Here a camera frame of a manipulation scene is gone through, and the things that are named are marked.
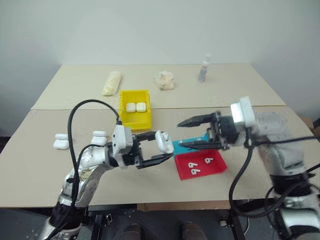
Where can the red plastic tray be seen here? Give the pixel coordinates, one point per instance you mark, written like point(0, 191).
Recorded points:
point(212, 168)

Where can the dark rounded shape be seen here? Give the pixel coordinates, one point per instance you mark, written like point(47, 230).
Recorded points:
point(192, 231)
point(132, 232)

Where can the crumpled clear plastic bag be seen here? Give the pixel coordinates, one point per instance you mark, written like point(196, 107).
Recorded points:
point(165, 81)

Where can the teal plastic tray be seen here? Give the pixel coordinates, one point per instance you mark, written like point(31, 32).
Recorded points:
point(178, 149)

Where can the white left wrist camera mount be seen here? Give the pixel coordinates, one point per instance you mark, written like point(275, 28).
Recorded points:
point(122, 137)

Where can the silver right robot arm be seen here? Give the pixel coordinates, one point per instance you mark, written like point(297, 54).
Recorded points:
point(282, 150)

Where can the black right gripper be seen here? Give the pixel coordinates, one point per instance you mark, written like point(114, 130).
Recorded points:
point(225, 132)

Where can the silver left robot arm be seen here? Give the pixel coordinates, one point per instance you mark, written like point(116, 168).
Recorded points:
point(93, 155)

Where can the yellow plastic bin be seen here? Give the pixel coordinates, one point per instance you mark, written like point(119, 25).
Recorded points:
point(136, 120)

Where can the white earbud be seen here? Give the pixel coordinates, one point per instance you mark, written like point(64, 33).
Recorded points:
point(192, 165)
point(207, 160)
point(195, 171)

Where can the beige cardboard sheet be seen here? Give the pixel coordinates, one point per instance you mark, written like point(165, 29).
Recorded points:
point(140, 185)
point(200, 97)

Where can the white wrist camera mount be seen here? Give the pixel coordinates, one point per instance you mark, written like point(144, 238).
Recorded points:
point(122, 137)
point(246, 112)

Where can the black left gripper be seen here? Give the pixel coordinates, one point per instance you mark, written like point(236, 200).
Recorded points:
point(132, 157)

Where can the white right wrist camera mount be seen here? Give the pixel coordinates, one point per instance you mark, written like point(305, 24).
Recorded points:
point(246, 112)

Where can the small clear bottle white cap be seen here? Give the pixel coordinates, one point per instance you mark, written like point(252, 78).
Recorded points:
point(203, 73)

